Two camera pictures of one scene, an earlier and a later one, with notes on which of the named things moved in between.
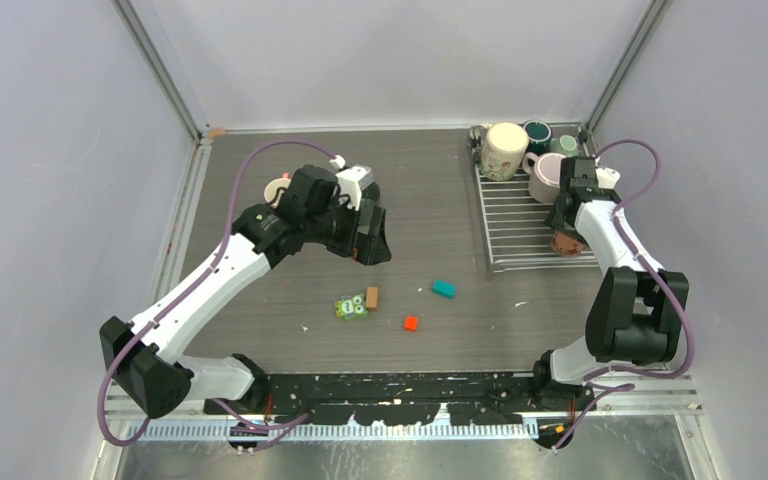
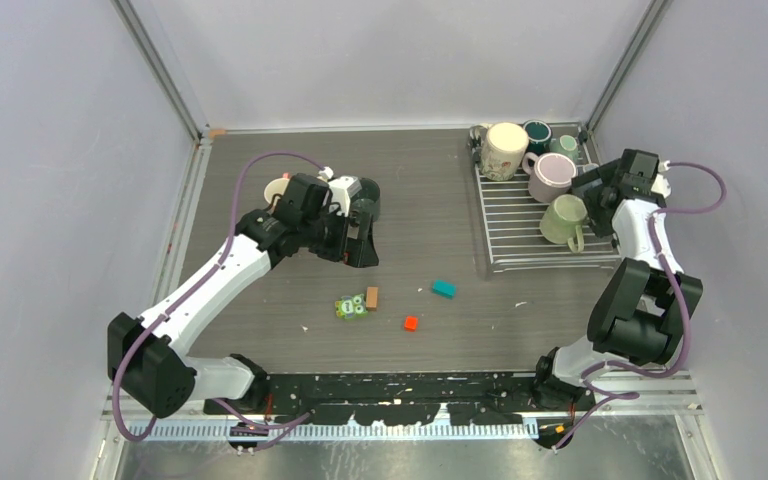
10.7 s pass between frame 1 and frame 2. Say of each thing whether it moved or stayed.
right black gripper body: moved
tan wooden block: stayed
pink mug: stayed
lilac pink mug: stayed
